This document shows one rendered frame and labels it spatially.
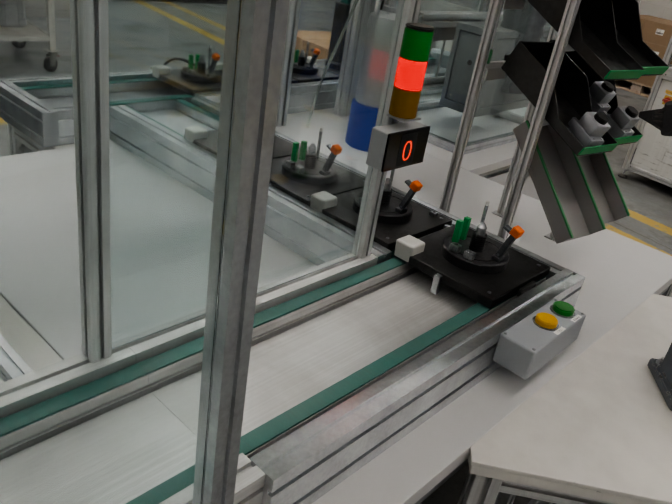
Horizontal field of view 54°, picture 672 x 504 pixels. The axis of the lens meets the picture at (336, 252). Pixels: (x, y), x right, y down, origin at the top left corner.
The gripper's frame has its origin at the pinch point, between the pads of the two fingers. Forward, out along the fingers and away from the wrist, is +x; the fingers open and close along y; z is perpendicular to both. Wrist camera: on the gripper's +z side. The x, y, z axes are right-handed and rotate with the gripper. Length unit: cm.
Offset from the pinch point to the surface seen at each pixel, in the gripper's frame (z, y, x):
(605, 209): -25.4, -19.3, 21.0
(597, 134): -4.9, 1.6, 12.9
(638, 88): -28, -730, 398
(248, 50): 11, 107, -24
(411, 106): 2, 49, 21
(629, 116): -2.0, -13.4, 14.6
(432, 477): -48, 69, -7
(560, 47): 12.6, 9.2, 18.7
